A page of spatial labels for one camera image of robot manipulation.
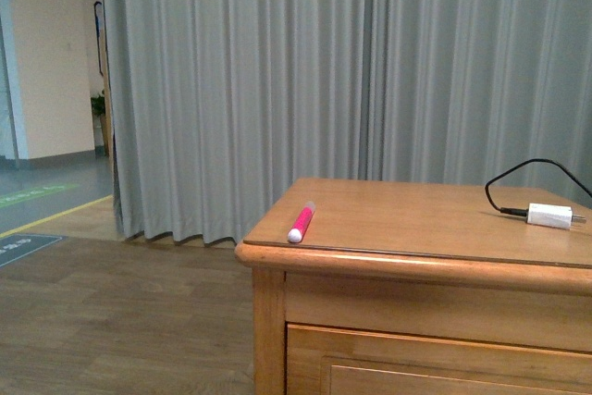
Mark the pink marker with white cap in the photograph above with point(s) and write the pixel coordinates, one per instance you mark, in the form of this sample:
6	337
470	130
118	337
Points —
301	223

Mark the wooden drawer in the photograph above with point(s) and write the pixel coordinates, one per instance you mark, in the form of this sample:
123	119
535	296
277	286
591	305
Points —
336	361

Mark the grey floor sign mat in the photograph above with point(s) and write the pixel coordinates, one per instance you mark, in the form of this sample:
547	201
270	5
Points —
17	246

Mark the wooden nightstand cabinet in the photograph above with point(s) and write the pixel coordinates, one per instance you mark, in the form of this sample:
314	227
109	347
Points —
411	259

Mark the white power adapter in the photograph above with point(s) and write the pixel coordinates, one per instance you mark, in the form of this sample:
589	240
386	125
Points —
553	216

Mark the grey curtain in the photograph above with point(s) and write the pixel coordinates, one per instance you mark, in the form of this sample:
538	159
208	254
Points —
218	106

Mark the potted green plant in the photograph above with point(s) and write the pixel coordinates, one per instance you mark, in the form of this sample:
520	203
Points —
99	110

